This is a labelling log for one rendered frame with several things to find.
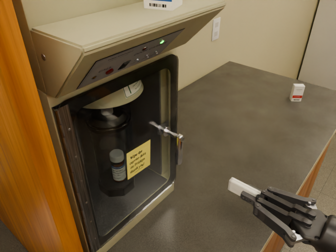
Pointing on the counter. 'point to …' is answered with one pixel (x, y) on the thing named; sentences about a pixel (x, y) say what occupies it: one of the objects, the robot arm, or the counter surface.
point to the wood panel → (29, 154)
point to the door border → (78, 174)
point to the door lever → (176, 144)
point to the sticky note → (138, 159)
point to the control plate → (99, 71)
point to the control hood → (111, 38)
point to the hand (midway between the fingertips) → (243, 190)
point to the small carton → (162, 4)
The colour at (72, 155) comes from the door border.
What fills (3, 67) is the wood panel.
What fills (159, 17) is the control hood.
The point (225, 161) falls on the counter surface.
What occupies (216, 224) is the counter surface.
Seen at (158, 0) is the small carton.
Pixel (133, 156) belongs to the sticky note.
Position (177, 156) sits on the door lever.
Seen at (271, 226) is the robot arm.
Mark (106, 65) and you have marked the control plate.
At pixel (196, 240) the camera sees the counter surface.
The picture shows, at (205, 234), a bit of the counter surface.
